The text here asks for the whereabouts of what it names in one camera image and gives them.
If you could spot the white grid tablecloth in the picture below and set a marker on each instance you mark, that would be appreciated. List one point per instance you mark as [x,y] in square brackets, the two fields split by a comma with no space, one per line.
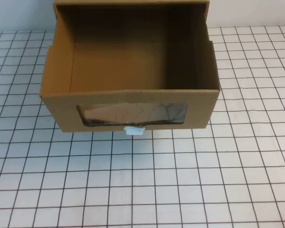
[142,180]

